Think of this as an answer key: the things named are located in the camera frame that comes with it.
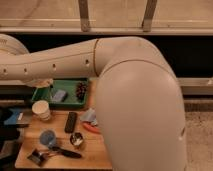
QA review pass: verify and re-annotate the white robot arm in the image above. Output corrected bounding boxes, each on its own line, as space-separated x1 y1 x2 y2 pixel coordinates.
0 34 187 171

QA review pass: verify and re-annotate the white paper cup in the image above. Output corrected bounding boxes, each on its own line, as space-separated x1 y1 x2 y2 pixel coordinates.
32 100 51 121

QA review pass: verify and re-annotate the blue plastic cup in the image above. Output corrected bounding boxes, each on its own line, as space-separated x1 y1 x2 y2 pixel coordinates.
39 130 56 147

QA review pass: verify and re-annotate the small metal cup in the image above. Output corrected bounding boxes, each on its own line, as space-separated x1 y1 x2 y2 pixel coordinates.
70 132 84 148

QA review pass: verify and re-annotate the blue sponge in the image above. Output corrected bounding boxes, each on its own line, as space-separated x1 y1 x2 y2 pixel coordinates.
51 89 67 102

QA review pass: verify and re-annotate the green plastic tray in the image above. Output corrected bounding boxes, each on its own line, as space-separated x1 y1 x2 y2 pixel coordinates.
31 78 89 109

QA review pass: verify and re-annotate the dark grape bunch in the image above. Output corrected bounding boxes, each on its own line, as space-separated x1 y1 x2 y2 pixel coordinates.
76 82 87 100

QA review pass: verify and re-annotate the blue box at left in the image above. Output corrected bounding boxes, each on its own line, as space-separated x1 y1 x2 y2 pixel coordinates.
4 108 27 125

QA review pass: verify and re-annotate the black remote control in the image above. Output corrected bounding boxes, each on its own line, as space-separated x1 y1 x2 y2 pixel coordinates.
64 112 77 133

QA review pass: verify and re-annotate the blue crumpled cloth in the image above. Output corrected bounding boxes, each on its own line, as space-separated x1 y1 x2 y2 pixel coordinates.
80 108 98 126

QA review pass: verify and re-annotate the orange carrot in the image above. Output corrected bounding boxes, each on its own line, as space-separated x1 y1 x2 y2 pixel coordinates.
82 122 100 134

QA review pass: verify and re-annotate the dark metal clip tool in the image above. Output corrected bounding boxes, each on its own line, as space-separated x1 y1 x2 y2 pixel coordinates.
28 149 48 167

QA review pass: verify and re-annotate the black handled utensil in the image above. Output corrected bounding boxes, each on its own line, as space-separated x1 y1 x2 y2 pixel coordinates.
50 146 82 159

